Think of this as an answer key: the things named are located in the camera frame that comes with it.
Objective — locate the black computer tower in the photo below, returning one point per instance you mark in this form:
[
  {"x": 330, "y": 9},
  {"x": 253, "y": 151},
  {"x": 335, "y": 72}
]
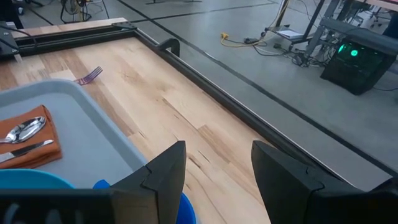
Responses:
[{"x": 357, "y": 71}]

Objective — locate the black frame clamp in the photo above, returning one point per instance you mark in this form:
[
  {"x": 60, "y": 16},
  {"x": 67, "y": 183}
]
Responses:
[{"x": 169, "y": 45}]

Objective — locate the blue plastic mug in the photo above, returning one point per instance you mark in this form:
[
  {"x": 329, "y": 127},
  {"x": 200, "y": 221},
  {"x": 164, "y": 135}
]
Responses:
[{"x": 188, "y": 213}]

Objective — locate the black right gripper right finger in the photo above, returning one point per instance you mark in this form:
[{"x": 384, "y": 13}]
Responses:
[{"x": 295, "y": 193}]

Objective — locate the teal plastic plate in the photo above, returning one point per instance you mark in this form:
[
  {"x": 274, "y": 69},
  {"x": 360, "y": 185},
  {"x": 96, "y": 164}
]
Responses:
[{"x": 28, "y": 180}]

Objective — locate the black aluminium table frame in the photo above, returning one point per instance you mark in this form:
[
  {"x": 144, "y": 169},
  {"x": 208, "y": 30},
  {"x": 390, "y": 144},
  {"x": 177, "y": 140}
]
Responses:
[{"x": 217, "y": 91}]

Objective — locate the metal spoon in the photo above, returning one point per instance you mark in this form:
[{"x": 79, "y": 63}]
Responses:
[{"x": 28, "y": 129}]

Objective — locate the grey plastic tray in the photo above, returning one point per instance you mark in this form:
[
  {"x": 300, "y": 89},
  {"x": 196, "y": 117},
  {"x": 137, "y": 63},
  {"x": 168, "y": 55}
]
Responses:
[{"x": 87, "y": 140}]

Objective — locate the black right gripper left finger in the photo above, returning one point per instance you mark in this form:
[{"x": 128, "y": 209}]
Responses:
[{"x": 155, "y": 193}]

